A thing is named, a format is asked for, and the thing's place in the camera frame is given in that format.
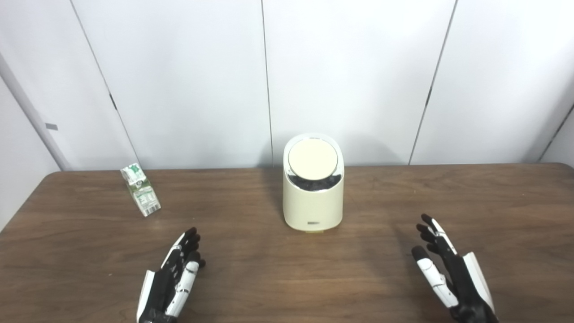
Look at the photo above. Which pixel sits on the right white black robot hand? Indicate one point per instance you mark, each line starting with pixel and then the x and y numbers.
pixel 462 282

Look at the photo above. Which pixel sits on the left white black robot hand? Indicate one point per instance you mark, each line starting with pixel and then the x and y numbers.
pixel 160 287

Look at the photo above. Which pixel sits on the green white milk carton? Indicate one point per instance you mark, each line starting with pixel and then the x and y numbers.
pixel 141 190

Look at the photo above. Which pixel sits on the cream-colored lidded bin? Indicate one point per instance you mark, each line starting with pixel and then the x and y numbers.
pixel 312 206

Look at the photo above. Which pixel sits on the black wall panel clip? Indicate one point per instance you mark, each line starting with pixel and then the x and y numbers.
pixel 429 97
pixel 113 101

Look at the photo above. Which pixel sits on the small grey wall tag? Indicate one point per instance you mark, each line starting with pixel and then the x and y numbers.
pixel 51 126

